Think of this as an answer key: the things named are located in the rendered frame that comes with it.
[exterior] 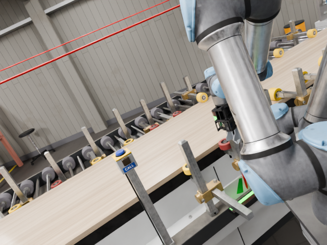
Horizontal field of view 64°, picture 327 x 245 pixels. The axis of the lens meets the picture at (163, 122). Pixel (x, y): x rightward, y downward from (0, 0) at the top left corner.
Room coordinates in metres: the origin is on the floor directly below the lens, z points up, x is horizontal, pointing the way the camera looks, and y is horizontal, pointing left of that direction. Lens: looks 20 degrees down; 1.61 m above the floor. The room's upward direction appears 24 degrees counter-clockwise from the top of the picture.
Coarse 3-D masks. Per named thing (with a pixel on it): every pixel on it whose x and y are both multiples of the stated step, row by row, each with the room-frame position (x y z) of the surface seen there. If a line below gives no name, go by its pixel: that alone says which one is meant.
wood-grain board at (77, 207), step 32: (320, 32) 2.55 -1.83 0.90; (288, 64) 2.05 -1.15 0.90; (160, 128) 1.89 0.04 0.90; (192, 128) 1.64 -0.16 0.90; (160, 160) 1.39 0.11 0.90; (64, 192) 1.53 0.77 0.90; (96, 192) 1.35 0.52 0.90; (128, 192) 1.20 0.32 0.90; (0, 224) 1.49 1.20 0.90; (32, 224) 1.32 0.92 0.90; (64, 224) 1.18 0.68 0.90; (96, 224) 1.07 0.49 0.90
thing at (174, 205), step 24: (216, 168) 1.30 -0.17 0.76; (168, 192) 1.20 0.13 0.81; (192, 192) 1.23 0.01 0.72; (120, 216) 1.11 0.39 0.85; (144, 216) 1.14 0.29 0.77; (168, 216) 1.18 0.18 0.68; (264, 216) 1.36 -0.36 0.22; (288, 216) 1.45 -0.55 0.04; (96, 240) 1.06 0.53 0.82; (120, 240) 1.09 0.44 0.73; (144, 240) 1.12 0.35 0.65; (240, 240) 1.29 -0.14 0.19; (264, 240) 1.37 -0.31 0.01
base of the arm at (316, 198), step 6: (318, 192) 0.48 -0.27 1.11; (324, 192) 0.46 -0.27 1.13; (312, 198) 0.51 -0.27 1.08; (318, 198) 0.48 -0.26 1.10; (324, 198) 0.46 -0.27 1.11; (312, 204) 0.50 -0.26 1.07; (318, 204) 0.48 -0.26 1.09; (324, 204) 0.46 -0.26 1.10; (318, 210) 0.48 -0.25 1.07; (324, 210) 0.46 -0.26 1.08; (318, 216) 0.48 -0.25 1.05; (324, 216) 0.46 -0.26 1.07; (324, 222) 0.46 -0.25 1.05
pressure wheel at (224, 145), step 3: (225, 138) 1.31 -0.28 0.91; (219, 141) 1.30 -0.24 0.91; (222, 141) 1.29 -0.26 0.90; (225, 141) 1.27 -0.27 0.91; (228, 141) 1.26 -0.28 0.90; (219, 144) 1.27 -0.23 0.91; (222, 144) 1.25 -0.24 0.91; (225, 144) 1.24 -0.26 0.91; (228, 144) 1.24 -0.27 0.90; (219, 147) 1.28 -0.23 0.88; (222, 147) 1.25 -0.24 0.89; (225, 147) 1.24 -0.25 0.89; (228, 147) 1.24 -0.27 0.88; (231, 147) 1.24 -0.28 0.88; (231, 156) 1.27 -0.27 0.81
